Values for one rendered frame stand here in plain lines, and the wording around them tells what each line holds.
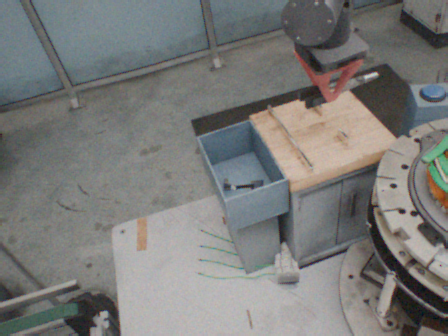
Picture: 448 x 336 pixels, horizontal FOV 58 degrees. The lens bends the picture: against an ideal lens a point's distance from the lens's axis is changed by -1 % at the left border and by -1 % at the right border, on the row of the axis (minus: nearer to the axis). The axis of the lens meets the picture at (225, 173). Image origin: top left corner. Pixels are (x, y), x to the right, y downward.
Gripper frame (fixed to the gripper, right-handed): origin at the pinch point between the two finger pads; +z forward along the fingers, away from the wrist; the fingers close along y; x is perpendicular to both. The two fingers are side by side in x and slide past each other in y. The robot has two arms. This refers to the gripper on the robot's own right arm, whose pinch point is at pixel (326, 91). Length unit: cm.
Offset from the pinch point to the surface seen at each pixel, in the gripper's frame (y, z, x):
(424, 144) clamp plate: 9.3, 8.7, 11.5
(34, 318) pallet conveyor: -7, 39, -66
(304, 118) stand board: -8.3, 12.4, 0.1
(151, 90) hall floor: -193, 126, -26
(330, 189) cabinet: 4.2, 18.3, -1.3
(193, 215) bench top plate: -18, 40, -26
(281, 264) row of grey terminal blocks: 5.1, 35.9, -12.4
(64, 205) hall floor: -114, 119, -91
